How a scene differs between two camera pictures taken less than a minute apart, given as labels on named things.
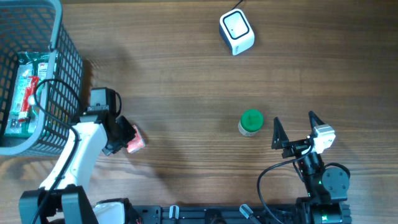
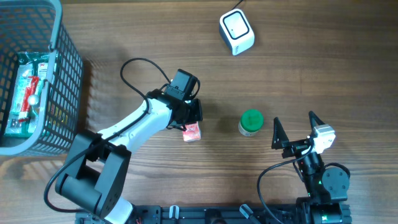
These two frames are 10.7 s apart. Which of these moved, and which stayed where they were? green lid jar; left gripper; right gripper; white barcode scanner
Moved: left gripper
Stayed: right gripper; white barcode scanner; green lid jar
